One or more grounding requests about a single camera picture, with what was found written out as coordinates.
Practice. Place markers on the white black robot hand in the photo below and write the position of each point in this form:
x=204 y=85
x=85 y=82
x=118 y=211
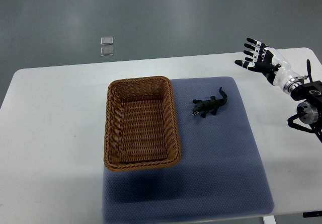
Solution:
x=264 y=59

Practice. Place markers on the dark green toy crocodile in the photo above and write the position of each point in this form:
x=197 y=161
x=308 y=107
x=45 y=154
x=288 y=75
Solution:
x=212 y=105

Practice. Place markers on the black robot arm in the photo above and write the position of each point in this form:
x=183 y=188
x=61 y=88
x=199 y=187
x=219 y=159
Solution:
x=308 y=112

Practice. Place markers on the brown wicker basket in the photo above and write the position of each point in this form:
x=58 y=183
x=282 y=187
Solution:
x=141 y=130

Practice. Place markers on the blue grey cloth mat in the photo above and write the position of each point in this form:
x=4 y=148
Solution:
x=220 y=173

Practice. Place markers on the white table leg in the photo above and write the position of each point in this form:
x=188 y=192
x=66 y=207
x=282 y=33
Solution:
x=269 y=219

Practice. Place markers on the upper floor socket plate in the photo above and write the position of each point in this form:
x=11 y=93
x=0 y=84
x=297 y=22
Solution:
x=107 y=40

